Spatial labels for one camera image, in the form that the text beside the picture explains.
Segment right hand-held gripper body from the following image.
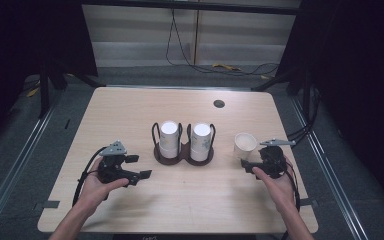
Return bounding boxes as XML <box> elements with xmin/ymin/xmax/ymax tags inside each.
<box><xmin>254</xmin><ymin>138</ymin><xmax>297</xmax><ymax>180</ymax></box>

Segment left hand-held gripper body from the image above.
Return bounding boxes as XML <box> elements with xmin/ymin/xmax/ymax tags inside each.
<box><xmin>96</xmin><ymin>139</ymin><xmax>132</xmax><ymax>185</ymax></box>

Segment single white paper cup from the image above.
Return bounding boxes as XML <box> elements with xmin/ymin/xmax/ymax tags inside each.
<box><xmin>233</xmin><ymin>132</ymin><xmax>259</xmax><ymax>161</ymax></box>

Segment stack of white paper cups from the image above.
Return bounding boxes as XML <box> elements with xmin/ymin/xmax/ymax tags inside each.
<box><xmin>189</xmin><ymin>122</ymin><xmax>213</xmax><ymax>163</ymax></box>
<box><xmin>159</xmin><ymin>120</ymin><xmax>181</xmax><ymax>160</ymax></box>

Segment dark brown double cup holder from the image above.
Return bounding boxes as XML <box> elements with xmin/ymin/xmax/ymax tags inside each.
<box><xmin>151</xmin><ymin>122</ymin><xmax>217</xmax><ymax>167</ymax></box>

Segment person's right hand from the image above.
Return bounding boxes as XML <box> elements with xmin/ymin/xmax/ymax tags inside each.
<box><xmin>251</xmin><ymin>156</ymin><xmax>298</xmax><ymax>215</ymax></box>

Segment person's left hand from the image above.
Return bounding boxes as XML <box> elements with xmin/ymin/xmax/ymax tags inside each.
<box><xmin>75</xmin><ymin>157</ymin><xmax>130</xmax><ymax>215</ymax></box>

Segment grey tape piece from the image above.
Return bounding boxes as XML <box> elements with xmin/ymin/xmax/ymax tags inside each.
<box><xmin>299</xmin><ymin>197</ymin><xmax>319</xmax><ymax>207</ymax></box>
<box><xmin>41</xmin><ymin>199</ymin><xmax>61</xmax><ymax>210</ymax></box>

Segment black metal stand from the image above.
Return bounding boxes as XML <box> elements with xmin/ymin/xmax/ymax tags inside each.
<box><xmin>251</xmin><ymin>66</ymin><xmax>315</xmax><ymax>122</ymax></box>
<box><xmin>37</xmin><ymin>64</ymin><xmax>107</xmax><ymax>120</ymax></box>

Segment yellow tape strip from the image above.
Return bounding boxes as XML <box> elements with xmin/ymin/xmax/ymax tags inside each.
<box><xmin>211</xmin><ymin>62</ymin><xmax>242</xmax><ymax>72</ymax></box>
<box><xmin>26</xmin><ymin>86</ymin><xmax>41</xmax><ymax>99</ymax></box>

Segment dark curtain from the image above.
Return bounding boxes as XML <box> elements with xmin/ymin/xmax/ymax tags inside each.
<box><xmin>0</xmin><ymin>0</ymin><xmax>99</xmax><ymax>158</ymax></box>
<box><xmin>275</xmin><ymin>0</ymin><xmax>384</xmax><ymax>214</ymax></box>

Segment black overhead bar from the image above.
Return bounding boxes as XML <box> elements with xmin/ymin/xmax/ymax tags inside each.
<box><xmin>79</xmin><ymin>0</ymin><xmax>303</xmax><ymax>16</ymax></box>

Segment right hand-held gripper black cable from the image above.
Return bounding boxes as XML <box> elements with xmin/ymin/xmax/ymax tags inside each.
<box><xmin>284</xmin><ymin>162</ymin><xmax>302</xmax><ymax>213</ymax></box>

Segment hand-held gripper black cable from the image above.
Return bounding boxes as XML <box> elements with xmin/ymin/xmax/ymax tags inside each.
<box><xmin>72</xmin><ymin>145</ymin><xmax>108</xmax><ymax>208</ymax></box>
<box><xmin>284</xmin><ymin>162</ymin><xmax>302</xmax><ymax>213</ymax></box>

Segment bundle of black floor cables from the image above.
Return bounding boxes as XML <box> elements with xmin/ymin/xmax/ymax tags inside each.
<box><xmin>286</xmin><ymin>85</ymin><xmax>322</xmax><ymax>150</ymax></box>

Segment left hand-held gripper black cable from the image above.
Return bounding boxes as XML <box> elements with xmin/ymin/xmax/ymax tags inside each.
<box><xmin>72</xmin><ymin>145</ymin><xmax>108</xmax><ymax>208</ymax></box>

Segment metal floor rail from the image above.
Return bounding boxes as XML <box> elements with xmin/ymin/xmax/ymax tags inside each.
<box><xmin>289</xmin><ymin>95</ymin><xmax>370</xmax><ymax>240</ymax></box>
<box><xmin>0</xmin><ymin>105</ymin><xmax>58</xmax><ymax>232</ymax></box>

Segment black hanging cable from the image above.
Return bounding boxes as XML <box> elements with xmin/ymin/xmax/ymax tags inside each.
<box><xmin>165</xmin><ymin>8</ymin><xmax>280</xmax><ymax>77</ymax></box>

